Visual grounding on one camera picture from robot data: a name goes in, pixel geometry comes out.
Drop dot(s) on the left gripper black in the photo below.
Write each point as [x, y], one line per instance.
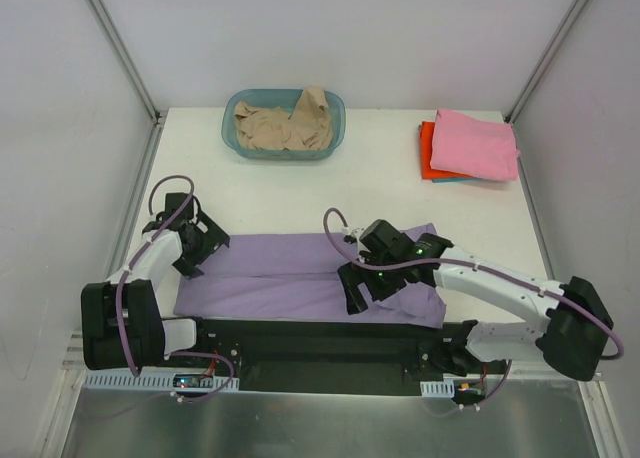
[208, 245]

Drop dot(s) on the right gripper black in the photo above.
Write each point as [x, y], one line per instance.
[360, 284]

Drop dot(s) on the purple t shirt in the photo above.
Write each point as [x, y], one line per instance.
[293, 277]

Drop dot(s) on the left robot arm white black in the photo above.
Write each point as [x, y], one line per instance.
[120, 317]

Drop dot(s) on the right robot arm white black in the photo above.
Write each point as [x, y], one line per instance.
[564, 324]

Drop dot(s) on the blue folded t shirt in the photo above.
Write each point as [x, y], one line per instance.
[460, 182]

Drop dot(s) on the beige t shirt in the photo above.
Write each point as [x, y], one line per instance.
[307, 128]

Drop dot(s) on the teal plastic basket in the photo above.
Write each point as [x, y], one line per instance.
[286, 99]

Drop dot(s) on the orange folded t shirt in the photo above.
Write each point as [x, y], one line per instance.
[426, 130]

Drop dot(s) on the pink folded t shirt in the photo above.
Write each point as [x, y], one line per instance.
[473, 147]

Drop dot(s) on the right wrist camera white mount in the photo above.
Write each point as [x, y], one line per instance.
[352, 235]

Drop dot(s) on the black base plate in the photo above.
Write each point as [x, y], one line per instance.
[334, 358]

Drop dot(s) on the right grey cable duct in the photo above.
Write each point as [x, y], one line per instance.
[438, 389]

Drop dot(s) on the grey cable duct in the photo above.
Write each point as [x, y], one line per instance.
[158, 381]
[438, 389]

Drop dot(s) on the left grey cable duct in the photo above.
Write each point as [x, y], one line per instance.
[158, 381]

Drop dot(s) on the front aluminium rail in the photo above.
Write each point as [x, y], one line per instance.
[565, 363]

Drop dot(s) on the left aluminium frame post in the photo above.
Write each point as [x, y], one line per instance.
[116, 43]

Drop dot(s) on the aluminium frame post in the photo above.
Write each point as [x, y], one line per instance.
[543, 65]
[116, 43]

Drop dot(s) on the right aluminium frame post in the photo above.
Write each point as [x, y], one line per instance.
[543, 65]

